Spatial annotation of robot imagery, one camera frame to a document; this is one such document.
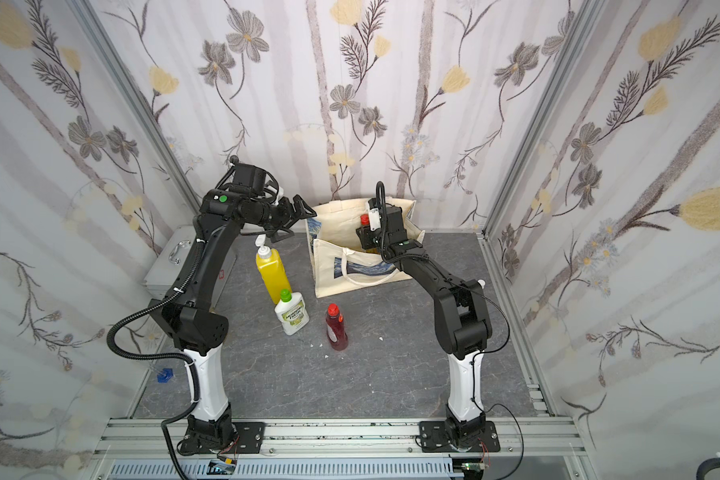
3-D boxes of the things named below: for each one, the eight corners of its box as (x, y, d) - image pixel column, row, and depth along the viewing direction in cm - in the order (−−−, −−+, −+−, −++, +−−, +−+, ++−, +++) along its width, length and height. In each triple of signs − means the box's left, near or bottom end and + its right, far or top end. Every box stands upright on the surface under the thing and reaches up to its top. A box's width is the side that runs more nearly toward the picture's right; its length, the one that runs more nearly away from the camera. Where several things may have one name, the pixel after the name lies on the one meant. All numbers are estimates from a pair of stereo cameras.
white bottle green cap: (286, 335, 94) (273, 307, 81) (289, 316, 98) (278, 287, 85) (307, 335, 94) (297, 307, 81) (309, 316, 98) (300, 287, 85)
